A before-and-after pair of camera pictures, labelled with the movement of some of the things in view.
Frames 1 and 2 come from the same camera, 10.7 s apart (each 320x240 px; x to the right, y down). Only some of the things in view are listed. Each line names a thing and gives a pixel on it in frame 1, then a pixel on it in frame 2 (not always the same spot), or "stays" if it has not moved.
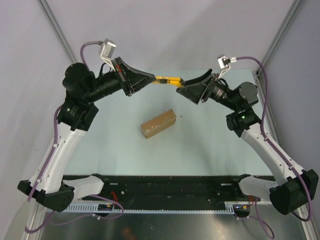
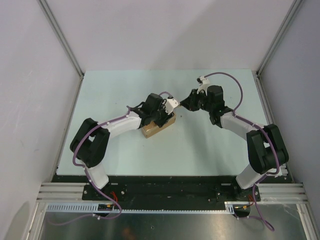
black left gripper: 135,79 -> 165,118
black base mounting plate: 210,189 stays
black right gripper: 194,88 -> 189,102
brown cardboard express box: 155,125 stays
